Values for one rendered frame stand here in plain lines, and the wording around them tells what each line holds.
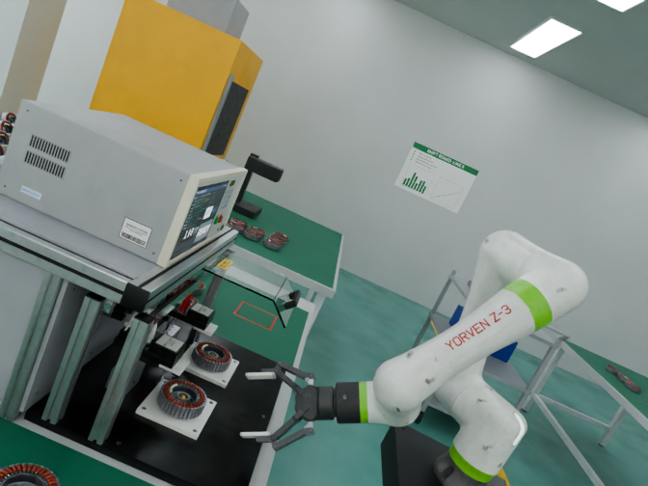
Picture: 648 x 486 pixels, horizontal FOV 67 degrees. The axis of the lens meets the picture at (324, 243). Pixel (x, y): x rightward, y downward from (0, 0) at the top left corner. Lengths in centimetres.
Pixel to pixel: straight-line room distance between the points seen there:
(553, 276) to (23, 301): 107
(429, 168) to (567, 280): 535
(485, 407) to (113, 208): 99
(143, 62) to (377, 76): 286
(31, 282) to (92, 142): 29
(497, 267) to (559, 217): 568
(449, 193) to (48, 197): 572
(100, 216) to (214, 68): 373
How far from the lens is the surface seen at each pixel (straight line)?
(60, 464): 111
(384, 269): 657
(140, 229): 107
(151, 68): 494
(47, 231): 108
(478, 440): 135
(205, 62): 478
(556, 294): 115
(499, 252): 125
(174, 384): 127
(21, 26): 495
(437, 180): 646
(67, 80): 746
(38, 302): 105
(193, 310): 140
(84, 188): 112
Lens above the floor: 150
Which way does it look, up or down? 11 degrees down
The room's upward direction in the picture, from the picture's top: 25 degrees clockwise
